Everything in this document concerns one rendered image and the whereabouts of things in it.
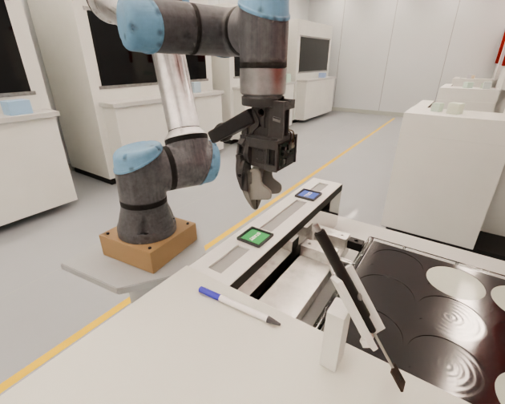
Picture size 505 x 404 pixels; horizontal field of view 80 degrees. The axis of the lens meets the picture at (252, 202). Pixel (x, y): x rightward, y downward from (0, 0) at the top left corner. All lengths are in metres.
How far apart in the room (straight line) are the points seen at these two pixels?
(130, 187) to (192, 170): 0.16
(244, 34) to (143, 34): 0.14
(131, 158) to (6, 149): 2.35
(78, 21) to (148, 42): 3.04
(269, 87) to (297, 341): 0.36
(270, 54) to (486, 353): 0.55
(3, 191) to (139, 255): 2.38
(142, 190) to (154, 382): 0.46
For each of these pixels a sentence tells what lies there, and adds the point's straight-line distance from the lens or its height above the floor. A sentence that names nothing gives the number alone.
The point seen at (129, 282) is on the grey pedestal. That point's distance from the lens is 0.79.
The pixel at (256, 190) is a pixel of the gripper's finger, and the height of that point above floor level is 1.08.
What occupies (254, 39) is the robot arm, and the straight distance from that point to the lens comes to 0.49.
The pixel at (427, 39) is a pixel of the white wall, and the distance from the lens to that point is 8.48.
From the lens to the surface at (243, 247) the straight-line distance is 0.61.
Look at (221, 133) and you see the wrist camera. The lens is 0.57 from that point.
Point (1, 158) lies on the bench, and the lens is 3.05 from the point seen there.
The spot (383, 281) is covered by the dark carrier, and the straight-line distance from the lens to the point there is 0.67.
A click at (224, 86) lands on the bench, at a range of 5.06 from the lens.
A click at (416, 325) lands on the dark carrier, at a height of 0.90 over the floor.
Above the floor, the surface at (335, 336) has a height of 1.02.
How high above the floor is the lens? 1.30
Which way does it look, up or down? 25 degrees down
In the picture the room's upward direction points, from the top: straight up
